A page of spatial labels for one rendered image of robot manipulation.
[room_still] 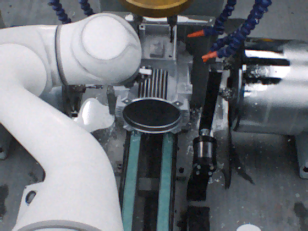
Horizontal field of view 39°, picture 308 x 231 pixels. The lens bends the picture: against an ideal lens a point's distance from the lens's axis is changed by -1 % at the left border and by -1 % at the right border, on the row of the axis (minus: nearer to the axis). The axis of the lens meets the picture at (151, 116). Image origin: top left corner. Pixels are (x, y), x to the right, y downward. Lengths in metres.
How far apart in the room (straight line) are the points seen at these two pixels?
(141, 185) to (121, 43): 0.62
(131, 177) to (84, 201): 0.80
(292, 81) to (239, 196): 0.38
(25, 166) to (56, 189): 0.98
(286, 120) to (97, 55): 0.59
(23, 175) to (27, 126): 0.83
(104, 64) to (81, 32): 0.06
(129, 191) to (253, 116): 0.36
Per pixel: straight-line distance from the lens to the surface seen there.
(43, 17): 1.72
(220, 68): 0.91
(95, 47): 0.65
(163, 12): 0.92
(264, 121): 1.09
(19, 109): 0.53
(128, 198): 1.11
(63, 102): 1.08
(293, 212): 1.28
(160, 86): 1.05
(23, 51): 0.68
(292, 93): 1.07
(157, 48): 1.10
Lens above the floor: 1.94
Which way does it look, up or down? 56 degrees down
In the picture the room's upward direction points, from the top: straight up
